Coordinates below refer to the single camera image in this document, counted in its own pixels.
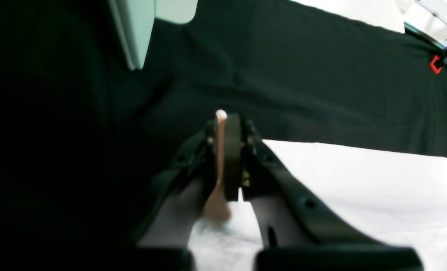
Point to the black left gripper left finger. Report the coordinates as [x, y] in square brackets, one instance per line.
[174, 201]

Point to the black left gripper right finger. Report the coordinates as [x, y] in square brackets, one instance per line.
[299, 231]

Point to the pink T-shirt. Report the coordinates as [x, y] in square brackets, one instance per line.
[395, 198]

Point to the black table cloth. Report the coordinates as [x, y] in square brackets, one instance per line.
[81, 136]

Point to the orange clamp at front edge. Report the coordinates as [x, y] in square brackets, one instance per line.
[445, 56]

